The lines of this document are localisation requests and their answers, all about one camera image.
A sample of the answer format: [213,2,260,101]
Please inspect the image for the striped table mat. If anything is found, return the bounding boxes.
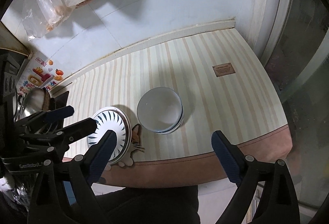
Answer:
[61,27,294,188]

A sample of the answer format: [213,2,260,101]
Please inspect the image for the steel pot lid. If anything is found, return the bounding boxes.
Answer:
[14,87,51,122]

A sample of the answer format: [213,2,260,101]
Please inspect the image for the brown mat label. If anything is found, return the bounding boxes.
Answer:
[212,63,235,78]

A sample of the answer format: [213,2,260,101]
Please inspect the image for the large white floral bowl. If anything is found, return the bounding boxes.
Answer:
[137,87,184,134]

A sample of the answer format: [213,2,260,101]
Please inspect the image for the blue striped white plate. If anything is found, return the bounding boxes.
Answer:
[86,106,133,166]

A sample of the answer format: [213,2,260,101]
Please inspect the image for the clear plastic bag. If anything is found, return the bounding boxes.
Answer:
[22,0,74,41]

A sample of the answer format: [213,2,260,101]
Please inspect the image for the colourful wall sticker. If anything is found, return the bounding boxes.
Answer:
[16,51,64,95]

